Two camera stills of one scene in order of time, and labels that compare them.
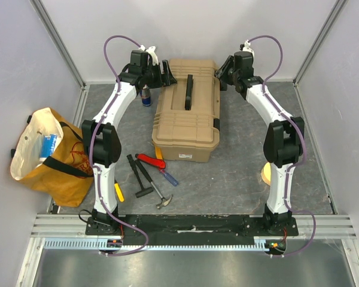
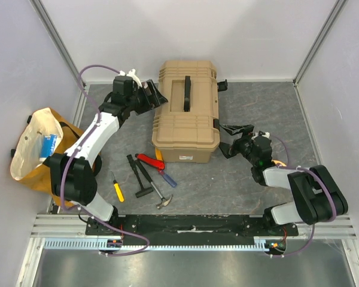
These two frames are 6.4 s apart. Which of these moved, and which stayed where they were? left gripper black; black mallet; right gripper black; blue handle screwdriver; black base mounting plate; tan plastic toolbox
Moved: right gripper black; left gripper black
Stayed: black base mounting plate; tan plastic toolbox; black mallet; blue handle screwdriver
